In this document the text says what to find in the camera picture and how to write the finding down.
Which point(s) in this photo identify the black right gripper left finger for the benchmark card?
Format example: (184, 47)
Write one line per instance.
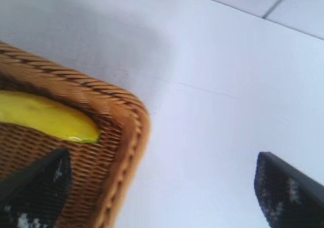
(33, 195)

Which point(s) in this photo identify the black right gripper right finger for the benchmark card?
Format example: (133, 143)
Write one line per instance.
(291, 195)

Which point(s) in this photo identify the yellow banana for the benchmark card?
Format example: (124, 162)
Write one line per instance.
(48, 116)

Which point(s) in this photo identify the brown wicker basket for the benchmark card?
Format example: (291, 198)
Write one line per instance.
(101, 172)

